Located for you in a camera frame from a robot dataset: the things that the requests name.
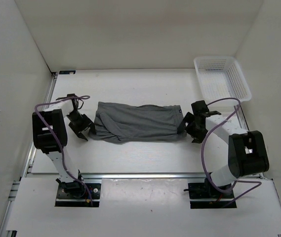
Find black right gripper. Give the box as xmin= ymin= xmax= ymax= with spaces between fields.
xmin=177 ymin=112 xmax=208 ymax=144

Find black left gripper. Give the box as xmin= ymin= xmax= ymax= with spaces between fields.
xmin=66 ymin=111 xmax=95 ymax=140

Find grey cotton shorts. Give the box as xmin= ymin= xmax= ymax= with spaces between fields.
xmin=89 ymin=102 xmax=187 ymax=144

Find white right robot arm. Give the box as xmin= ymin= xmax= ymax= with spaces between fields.
xmin=177 ymin=100 xmax=270 ymax=198

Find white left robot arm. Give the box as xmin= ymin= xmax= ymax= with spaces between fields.
xmin=32 ymin=94 xmax=96 ymax=198

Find blue corner label sticker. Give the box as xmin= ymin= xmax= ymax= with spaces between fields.
xmin=59 ymin=70 xmax=76 ymax=75

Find white perforated plastic basket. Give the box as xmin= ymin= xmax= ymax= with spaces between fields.
xmin=194 ymin=56 xmax=252 ymax=103

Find aluminium front frame rail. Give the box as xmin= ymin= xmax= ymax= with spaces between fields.
xmin=83 ymin=172 xmax=206 ymax=179

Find aluminium frame rail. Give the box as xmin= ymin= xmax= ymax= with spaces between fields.
xmin=233 ymin=103 xmax=266 ymax=180
xmin=0 ymin=72 xmax=58 ymax=237
xmin=83 ymin=172 xmax=206 ymax=179

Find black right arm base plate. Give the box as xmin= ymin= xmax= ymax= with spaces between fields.
xmin=183 ymin=182 xmax=237 ymax=209

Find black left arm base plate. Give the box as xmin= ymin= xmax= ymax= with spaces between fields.
xmin=55 ymin=179 xmax=101 ymax=208

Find aluminium left frame rail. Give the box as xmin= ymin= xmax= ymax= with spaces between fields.
xmin=0 ymin=72 xmax=58 ymax=237

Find aluminium right frame rail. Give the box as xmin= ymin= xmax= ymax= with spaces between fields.
xmin=233 ymin=103 xmax=266 ymax=180

